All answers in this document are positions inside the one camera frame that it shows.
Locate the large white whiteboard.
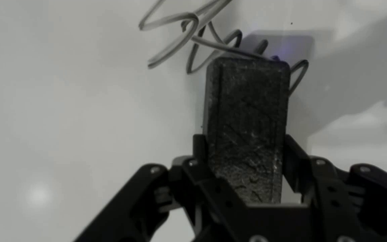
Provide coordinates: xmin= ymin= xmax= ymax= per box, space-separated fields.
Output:
xmin=0 ymin=0 xmax=387 ymax=242

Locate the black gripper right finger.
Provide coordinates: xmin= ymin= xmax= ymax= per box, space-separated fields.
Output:
xmin=283 ymin=133 xmax=387 ymax=242

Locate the black marker scribble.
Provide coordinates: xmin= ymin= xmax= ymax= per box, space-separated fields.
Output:
xmin=139 ymin=0 xmax=311 ymax=98

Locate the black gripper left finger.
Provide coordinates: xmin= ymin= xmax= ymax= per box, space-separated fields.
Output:
xmin=73 ymin=133 xmax=250 ymax=242

